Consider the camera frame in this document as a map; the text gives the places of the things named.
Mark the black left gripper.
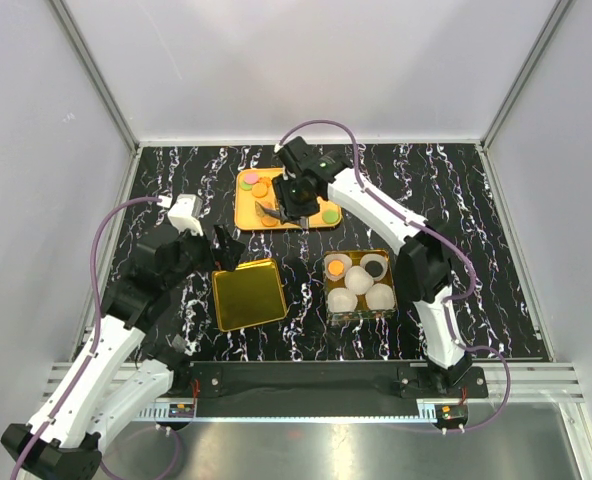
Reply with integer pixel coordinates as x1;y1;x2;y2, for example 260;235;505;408
164;222;245;290

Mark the orange scalloped cookie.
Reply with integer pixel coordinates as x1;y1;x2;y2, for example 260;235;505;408
327;259;345;277

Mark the black round cookie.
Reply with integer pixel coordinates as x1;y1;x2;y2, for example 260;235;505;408
364;260;384;278

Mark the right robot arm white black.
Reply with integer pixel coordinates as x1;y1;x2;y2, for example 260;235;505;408
272;137;472;397

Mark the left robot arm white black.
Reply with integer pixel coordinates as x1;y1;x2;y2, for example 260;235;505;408
1;224;246;479

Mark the green round cookie right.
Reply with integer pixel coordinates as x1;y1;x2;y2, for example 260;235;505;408
322;210;339;224

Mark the gold tin lid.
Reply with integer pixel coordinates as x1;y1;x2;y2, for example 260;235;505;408
212;258;288;332

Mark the yellow plastic tray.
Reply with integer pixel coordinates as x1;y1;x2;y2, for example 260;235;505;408
234;167;343;231

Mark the pink round cookie left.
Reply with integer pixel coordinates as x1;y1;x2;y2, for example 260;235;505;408
244;172;258;185

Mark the white paper cup top-left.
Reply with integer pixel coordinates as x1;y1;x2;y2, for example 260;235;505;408
324;253;353;282

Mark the white paper cup top-right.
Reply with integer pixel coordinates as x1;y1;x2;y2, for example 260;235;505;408
360;253;389;282

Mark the white paper cup centre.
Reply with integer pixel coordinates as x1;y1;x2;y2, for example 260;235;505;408
344;265;374;296

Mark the gold square cookie tin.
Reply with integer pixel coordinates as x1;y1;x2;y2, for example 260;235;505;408
323;250;397;324

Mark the white paper cup bottom-left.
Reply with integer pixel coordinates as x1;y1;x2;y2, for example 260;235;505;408
327;288;358;313

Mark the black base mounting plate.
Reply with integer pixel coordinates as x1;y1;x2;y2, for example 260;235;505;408
169;360;489;400

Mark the white paper cup bottom-right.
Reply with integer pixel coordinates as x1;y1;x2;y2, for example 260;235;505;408
365;283;396;310

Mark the left electronics board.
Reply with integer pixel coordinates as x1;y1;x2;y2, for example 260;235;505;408
169;403;195;418

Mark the electronics board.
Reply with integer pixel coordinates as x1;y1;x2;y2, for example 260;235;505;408
169;403;195;418
441;405;466;419

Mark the right electronics board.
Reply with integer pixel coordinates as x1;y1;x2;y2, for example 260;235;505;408
441;405;466;419

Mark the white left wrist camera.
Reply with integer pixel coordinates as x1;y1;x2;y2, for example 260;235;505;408
158;194;204;236

